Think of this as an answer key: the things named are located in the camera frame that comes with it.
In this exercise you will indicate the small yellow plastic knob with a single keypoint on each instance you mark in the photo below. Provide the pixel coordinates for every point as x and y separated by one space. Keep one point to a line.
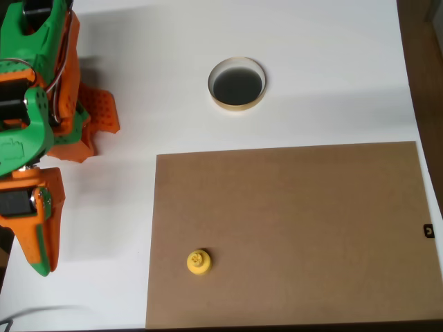
199 261

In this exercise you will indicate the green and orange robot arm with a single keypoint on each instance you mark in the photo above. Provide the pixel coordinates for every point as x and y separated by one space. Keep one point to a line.
17 148

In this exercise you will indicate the round dish with dark bottom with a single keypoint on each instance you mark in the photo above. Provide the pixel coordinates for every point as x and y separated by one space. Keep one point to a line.
237 86

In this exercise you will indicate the orange gripper with servo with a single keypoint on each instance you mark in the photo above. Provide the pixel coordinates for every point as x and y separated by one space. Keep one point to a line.
25 180

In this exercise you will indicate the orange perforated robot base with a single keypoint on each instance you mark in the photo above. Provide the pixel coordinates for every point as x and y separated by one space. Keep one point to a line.
104 110

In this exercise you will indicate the brown fibreboard panel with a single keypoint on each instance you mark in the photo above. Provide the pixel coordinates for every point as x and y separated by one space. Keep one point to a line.
294 235

